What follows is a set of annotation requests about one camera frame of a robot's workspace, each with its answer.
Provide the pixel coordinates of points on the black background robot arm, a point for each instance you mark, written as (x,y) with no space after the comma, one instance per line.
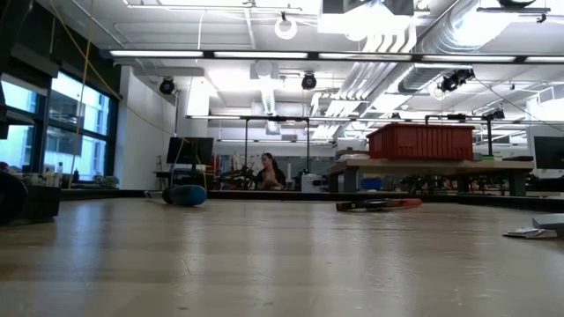
(238,176)

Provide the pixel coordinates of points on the person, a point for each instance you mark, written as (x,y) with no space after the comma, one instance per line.
(269,176)

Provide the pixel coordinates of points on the white appliance box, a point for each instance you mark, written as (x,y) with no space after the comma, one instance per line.
(313,181)

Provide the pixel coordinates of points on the blue storage bin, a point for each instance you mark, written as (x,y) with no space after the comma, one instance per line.
(371,184)

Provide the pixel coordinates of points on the black computer monitor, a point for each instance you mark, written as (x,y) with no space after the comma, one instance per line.
(189,150)
(550,152)

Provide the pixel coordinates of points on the blue round speaker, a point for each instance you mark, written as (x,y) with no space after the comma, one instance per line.
(189,196)

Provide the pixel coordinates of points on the LED light bar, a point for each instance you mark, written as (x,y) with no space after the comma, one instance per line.
(365,56)
(546,60)
(156,54)
(260,55)
(469,58)

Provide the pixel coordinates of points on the red and black hand tool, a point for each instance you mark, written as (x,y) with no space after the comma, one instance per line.
(401,203)

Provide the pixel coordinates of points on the red plastic bin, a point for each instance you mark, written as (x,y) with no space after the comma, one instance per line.
(418,143)

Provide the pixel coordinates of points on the wooden workbench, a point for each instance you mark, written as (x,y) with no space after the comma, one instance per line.
(432,166)

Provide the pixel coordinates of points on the black ceiling device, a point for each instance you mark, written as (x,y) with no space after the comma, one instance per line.
(454,81)

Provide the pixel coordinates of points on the white flat packet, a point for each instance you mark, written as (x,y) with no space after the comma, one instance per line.
(526,233)

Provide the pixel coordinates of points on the grey flat box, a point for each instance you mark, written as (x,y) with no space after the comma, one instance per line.
(551,222)

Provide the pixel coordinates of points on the black background station frame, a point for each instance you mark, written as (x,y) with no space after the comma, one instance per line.
(275,118)

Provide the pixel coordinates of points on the black round ceiling camera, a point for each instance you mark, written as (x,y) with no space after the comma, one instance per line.
(309,82)
(167,86)

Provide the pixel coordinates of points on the black frame pole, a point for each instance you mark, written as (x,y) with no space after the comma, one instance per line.
(313,56)

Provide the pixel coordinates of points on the silver ventilation duct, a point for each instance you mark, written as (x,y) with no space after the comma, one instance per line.
(440,39)

